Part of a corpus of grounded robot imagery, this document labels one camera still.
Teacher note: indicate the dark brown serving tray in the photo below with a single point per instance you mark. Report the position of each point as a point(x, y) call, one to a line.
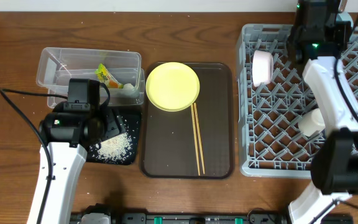
point(168, 149)

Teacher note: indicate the yellow plate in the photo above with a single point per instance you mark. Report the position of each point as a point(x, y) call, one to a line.
point(172, 86)

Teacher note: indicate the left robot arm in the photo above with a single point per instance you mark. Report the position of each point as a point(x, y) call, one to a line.
point(56, 186)

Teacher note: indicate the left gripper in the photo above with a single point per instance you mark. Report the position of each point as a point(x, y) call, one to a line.
point(116, 124)

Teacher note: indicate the lower clear plastic bin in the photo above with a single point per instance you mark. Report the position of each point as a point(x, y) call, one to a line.
point(118, 97)

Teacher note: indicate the leftover cooked rice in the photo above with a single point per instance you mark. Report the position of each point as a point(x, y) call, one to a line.
point(113, 151)

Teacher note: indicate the upper clear plastic bin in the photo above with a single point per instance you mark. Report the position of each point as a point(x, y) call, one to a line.
point(58, 65)

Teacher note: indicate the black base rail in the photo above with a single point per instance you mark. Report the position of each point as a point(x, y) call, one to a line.
point(100, 213)

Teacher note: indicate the green snack wrapper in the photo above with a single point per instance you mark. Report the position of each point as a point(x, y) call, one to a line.
point(104, 76)

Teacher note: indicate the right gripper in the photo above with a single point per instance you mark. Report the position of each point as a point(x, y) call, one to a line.
point(342, 28)

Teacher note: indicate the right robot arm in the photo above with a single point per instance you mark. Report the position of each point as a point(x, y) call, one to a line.
point(334, 168)

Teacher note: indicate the clear plastic bin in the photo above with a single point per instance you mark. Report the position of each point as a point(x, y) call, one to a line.
point(118, 97)
point(58, 65)

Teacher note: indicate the black waste tray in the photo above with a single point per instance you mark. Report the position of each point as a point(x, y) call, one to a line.
point(132, 155)

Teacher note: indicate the white tissue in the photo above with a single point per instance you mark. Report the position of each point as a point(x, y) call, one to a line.
point(129, 87)

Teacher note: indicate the grey plastic dishwasher rack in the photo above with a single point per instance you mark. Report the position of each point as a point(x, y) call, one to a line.
point(270, 143)

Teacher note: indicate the pale green cup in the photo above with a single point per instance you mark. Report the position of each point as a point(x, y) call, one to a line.
point(311, 123)

